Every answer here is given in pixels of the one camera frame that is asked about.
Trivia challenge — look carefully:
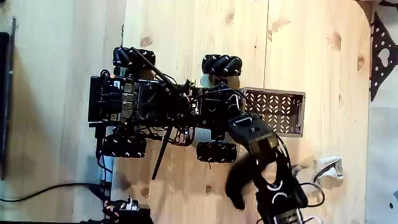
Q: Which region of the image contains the brown perforated plastic basket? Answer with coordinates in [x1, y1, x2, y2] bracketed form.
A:
[239, 86, 306, 138]

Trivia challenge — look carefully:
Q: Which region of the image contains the white printed cloth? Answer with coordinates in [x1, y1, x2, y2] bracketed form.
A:
[365, 0, 398, 224]

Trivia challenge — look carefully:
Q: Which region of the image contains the black perforated star panel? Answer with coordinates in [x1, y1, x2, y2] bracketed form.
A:
[369, 11, 398, 102]

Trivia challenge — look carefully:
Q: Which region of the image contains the black mobile robot chassis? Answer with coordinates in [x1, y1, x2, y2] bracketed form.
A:
[88, 70, 246, 147]

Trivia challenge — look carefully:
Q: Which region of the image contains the white sock with dark stripe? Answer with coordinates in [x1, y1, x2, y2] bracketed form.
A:
[292, 155, 345, 183]

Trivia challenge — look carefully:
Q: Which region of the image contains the black flat panel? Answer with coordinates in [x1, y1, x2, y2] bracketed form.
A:
[0, 17, 17, 181]

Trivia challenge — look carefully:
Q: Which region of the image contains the circuit board with silver ports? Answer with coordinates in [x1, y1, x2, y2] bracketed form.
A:
[119, 80, 138, 123]

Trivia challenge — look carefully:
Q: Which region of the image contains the black power cable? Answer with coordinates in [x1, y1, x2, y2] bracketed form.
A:
[0, 182, 109, 203]

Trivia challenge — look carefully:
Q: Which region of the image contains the black antenna rod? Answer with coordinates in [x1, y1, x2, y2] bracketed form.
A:
[151, 123, 175, 180]
[129, 46, 180, 91]

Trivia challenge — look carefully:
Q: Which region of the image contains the black mecanum wheel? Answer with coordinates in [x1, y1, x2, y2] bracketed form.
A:
[201, 54, 243, 77]
[195, 141, 238, 164]
[112, 46, 156, 69]
[101, 133, 147, 159]

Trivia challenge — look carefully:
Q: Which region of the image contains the black device with red wires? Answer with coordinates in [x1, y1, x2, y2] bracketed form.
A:
[102, 197, 154, 224]

